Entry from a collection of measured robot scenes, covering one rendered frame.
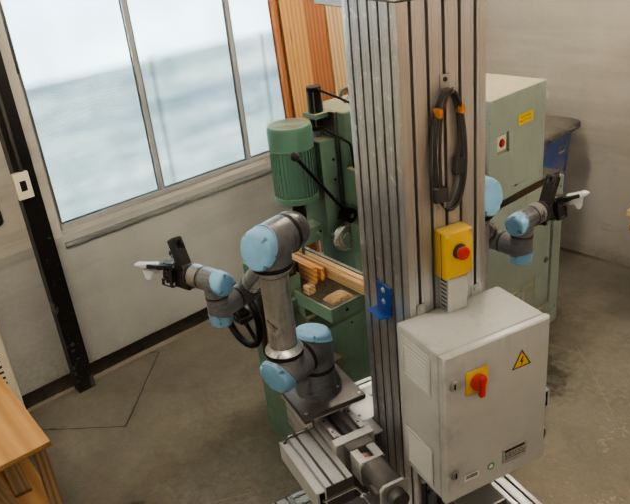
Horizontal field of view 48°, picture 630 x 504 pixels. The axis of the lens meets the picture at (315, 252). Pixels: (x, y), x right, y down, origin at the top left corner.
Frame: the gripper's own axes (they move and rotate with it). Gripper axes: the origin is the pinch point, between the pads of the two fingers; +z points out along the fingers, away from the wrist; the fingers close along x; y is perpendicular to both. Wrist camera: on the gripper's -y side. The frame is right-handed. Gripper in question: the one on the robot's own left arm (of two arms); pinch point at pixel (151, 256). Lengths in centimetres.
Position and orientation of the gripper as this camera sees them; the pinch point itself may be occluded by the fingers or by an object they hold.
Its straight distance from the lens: 242.8
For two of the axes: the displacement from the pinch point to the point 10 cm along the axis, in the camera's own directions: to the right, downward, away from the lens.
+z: -7.9, -1.9, 5.8
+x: 6.1, -2.7, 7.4
